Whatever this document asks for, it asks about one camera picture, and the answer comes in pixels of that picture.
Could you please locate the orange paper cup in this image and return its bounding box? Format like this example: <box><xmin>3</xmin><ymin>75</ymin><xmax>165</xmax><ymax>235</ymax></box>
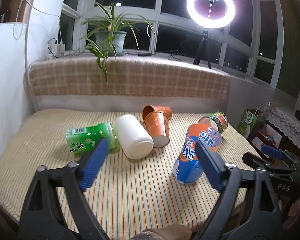
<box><xmin>142</xmin><ymin>105</ymin><xmax>173</xmax><ymax>121</ymax></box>
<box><xmin>144</xmin><ymin>111</ymin><xmax>170</xmax><ymax>148</ymax></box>

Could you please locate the blue orange Arctic Ocean cup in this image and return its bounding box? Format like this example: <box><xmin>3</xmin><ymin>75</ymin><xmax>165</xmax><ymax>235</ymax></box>
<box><xmin>172</xmin><ymin>123</ymin><xmax>223</xmax><ymax>184</ymax></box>

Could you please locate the black light tripod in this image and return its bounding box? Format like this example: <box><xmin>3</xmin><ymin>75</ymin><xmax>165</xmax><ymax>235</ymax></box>
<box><xmin>193</xmin><ymin>28</ymin><xmax>211</xmax><ymax>69</ymax></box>

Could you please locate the potted spider plant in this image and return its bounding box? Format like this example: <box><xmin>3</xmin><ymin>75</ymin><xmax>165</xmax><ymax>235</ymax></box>
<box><xmin>84</xmin><ymin>2</ymin><xmax>155</xmax><ymax>80</ymax></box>

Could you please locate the white plastic cup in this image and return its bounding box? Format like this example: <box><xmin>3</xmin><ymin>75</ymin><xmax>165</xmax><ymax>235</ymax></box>
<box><xmin>113</xmin><ymin>114</ymin><xmax>154</xmax><ymax>160</ymax></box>

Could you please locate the dark red box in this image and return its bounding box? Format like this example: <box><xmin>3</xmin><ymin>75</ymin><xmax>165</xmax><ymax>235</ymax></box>
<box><xmin>248</xmin><ymin>123</ymin><xmax>300</xmax><ymax>161</ymax></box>

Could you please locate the grapefruit green tea cup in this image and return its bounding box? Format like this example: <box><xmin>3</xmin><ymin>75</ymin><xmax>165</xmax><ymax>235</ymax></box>
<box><xmin>198</xmin><ymin>112</ymin><xmax>229</xmax><ymax>134</ymax></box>

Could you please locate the green paper bag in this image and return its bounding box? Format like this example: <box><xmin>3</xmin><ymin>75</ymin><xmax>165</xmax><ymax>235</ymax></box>
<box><xmin>237</xmin><ymin>108</ymin><xmax>262</xmax><ymax>139</ymax></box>

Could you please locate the front orange paper cup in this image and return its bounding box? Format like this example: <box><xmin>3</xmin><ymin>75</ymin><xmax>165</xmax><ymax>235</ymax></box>
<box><xmin>144</xmin><ymin>111</ymin><xmax>170</xmax><ymax>148</ymax></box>

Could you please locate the white ring light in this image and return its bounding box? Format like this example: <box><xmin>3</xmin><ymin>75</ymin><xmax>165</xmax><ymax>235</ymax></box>
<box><xmin>186</xmin><ymin>0</ymin><xmax>236</xmax><ymax>29</ymax></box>

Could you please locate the rear orange paper cup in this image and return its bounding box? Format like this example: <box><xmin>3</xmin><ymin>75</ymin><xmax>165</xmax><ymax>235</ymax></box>
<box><xmin>142</xmin><ymin>105</ymin><xmax>173</xmax><ymax>121</ymax></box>

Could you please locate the white charger with cable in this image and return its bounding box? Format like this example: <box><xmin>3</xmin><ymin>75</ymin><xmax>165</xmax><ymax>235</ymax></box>
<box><xmin>47</xmin><ymin>38</ymin><xmax>65</xmax><ymax>59</ymax></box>

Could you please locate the white lace cloth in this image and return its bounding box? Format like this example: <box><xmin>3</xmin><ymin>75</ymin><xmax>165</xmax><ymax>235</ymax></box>
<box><xmin>264</xmin><ymin>105</ymin><xmax>300</xmax><ymax>149</ymax></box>

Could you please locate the striped yellow cushion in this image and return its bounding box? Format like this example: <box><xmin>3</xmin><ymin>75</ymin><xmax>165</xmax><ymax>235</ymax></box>
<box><xmin>0</xmin><ymin>109</ymin><xmax>218</xmax><ymax>239</ymax></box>

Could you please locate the checkered beige blanket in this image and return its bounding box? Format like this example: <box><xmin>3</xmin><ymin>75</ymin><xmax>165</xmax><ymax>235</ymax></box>
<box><xmin>28</xmin><ymin>55</ymin><xmax>230</xmax><ymax>100</ymax></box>

